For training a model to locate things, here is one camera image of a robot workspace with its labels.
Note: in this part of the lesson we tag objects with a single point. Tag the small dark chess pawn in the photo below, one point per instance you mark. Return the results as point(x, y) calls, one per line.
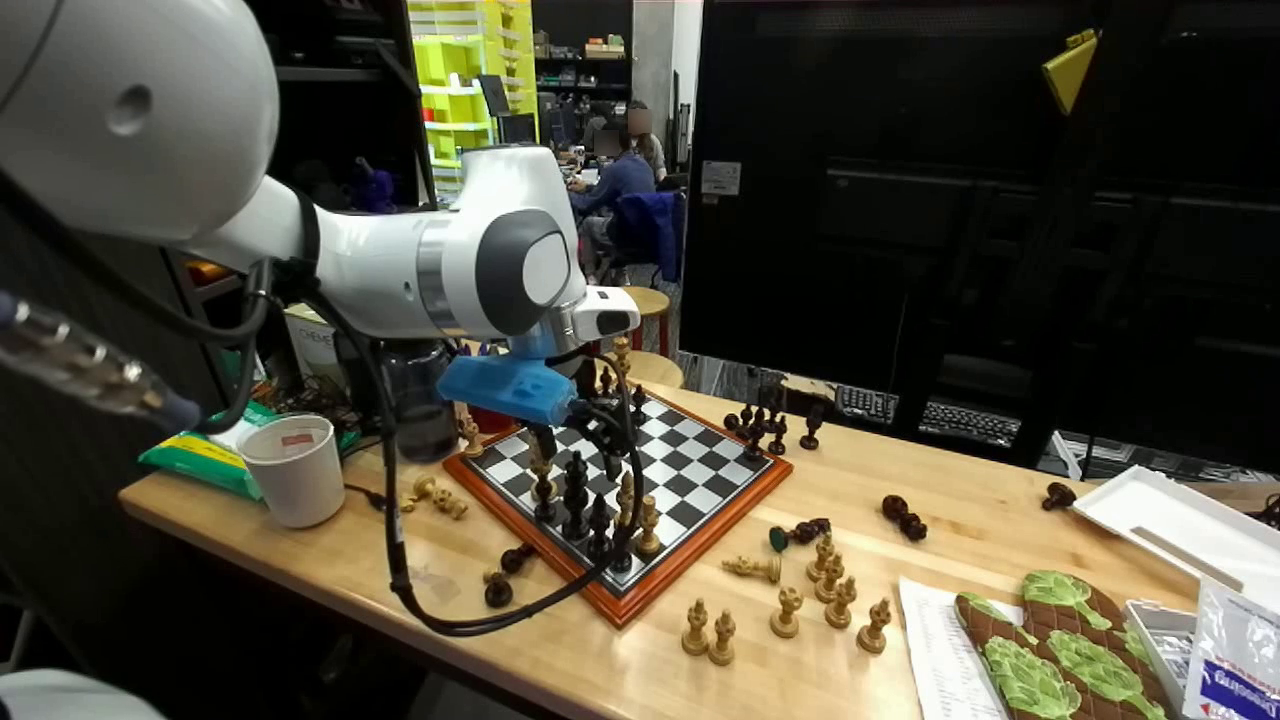
point(639, 404)

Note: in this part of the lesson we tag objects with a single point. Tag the white Chemex box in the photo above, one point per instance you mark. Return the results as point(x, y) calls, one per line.
point(312, 349)

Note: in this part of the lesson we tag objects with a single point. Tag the white paper towel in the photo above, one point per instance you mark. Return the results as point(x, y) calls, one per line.
point(935, 655)

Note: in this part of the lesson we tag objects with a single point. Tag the white paper cup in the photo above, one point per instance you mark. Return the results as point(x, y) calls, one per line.
point(300, 482)

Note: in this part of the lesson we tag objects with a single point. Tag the dark wooden chess piece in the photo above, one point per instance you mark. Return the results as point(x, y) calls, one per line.
point(759, 425)
point(777, 433)
point(1057, 499)
point(499, 588)
point(734, 423)
point(518, 563)
point(902, 517)
point(809, 430)

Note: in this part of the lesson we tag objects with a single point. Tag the dark chess piece green base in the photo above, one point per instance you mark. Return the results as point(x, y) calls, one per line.
point(796, 535)

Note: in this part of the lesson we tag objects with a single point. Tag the yellow triangular flag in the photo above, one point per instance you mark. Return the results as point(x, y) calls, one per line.
point(1071, 67)

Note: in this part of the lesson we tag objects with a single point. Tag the white label on partition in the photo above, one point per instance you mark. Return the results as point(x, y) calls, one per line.
point(721, 177)

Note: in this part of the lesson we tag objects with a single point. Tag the clear plastic container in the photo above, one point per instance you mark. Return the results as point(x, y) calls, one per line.
point(1159, 637)

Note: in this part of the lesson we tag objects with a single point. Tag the black bottle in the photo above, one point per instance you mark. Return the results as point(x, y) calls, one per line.
point(427, 400)

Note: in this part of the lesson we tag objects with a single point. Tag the checkered wooden chess board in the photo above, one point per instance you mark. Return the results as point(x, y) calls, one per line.
point(694, 464)

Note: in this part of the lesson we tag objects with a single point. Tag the yellow green shelf bins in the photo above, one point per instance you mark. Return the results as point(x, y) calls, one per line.
point(462, 94)

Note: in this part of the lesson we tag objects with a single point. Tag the green wipes packet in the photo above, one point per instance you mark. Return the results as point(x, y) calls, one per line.
point(201, 461)

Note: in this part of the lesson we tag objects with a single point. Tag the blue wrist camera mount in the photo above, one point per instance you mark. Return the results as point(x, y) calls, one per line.
point(506, 384)

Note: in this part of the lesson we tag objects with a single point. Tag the dark shelf unit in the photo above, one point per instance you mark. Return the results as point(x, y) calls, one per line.
point(347, 121)

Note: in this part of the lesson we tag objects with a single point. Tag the plastic bag blue print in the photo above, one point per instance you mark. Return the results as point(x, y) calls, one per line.
point(1235, 655)

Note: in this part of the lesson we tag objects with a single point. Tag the brown green patterned cloth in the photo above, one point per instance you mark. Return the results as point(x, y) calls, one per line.
point(1054, 645)

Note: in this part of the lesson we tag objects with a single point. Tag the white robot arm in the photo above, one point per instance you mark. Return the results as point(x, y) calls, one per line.
point(134, 121)

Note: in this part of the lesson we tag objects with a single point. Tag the tall light chess king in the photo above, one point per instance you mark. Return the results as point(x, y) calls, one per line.
point(623, 356)

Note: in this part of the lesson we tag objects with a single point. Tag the tall black chess piece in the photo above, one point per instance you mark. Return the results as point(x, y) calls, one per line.
point(578, 486)

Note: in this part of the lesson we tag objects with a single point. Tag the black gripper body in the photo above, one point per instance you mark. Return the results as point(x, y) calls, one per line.
point(588, 382)

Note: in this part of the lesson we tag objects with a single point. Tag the round wooden stool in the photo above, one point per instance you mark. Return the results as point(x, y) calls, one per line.
point(648, 306)
point(661, 369)

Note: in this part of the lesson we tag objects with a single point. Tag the white tray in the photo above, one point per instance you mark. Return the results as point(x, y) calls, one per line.
point(1175, 525)

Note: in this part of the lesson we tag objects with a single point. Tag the person in blue sweater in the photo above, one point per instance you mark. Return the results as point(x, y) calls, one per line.
point(615, 175)

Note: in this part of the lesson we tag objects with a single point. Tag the person with long hair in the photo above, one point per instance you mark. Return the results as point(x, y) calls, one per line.
point(646, 135)

